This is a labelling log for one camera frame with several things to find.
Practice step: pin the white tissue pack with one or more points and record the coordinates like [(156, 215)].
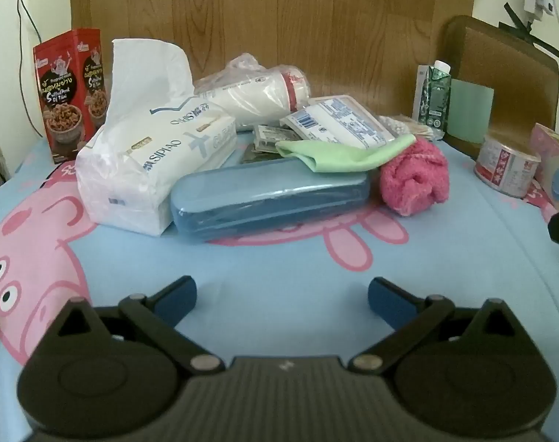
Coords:
[(141, 165)]

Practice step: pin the blue plastic case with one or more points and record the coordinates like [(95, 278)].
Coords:
[(270, 198)]

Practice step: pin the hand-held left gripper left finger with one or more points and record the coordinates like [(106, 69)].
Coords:
[(178, 299)]

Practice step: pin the pink fluffy towel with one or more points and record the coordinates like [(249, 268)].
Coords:
[(415, 179)]

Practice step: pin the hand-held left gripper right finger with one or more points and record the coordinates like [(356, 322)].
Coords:
[(385, 297)]

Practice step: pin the white packet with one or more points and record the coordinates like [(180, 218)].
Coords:
[(334, 119)]

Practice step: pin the red snack box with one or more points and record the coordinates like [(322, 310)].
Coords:
[(67, 101)]

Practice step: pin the green patterned packet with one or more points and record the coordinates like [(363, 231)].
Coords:
[(272, 137)]

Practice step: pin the light green cloth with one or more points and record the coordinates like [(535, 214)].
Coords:
[(334, 156)]

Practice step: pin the dark flat packet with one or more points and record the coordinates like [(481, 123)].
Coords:
[(256, 154)]

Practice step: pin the bag of cotton swabs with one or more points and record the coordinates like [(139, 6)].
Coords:
[(403, 126)]

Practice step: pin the green white drink carton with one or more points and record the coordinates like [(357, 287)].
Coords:
[(431, 101)]

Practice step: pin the teal box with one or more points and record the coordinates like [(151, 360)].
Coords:
[(470, 110)]

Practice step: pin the bagged stack of paper cups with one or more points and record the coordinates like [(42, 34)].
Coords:
[(256, 94)]

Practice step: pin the black tape strips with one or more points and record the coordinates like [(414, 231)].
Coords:
[(530, 32)]

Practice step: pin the pink cardboard box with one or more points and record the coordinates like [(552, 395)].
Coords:
[(553, 161)]

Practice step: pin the red patterned round tin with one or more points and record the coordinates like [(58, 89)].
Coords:
[(505, 168)]

